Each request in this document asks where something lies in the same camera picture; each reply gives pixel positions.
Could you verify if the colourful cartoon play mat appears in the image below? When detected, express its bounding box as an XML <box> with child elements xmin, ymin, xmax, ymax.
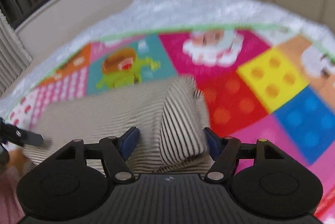
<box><xmin>5</xmin><ymin>25</ymin><xmax>334</xmax><ymax>223</ymax></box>

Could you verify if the white pleated curtain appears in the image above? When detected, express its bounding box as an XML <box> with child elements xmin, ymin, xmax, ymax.
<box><xmin>0</xmin><ymin>12</ymin><xmax>32</xmax><ymax>96</ymax></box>

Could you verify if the beige striped knit garment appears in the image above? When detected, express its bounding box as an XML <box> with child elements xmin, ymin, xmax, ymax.
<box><xmin>23</xmin><ymin>76</ymin><xmax>212</xmax><ymax>174</ymax></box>

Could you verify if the white quilted bed cover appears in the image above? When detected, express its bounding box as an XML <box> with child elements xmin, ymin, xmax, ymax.
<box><xmin>1</xmin><ymin>0</ymin><xmax>334</xmax><ymax>116</ymax></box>

